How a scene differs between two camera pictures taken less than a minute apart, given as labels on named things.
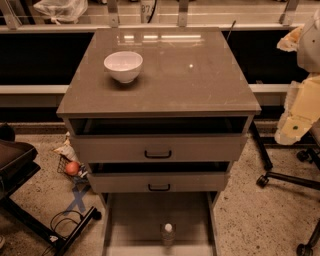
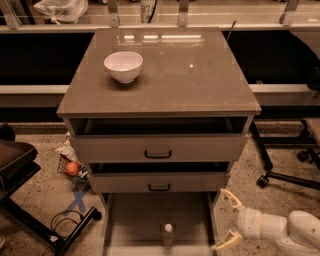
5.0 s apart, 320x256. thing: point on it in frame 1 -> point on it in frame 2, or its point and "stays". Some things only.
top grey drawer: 156,139 stays
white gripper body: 310,50 -> 248,223
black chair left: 16,165 stays
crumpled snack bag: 68,150 stays
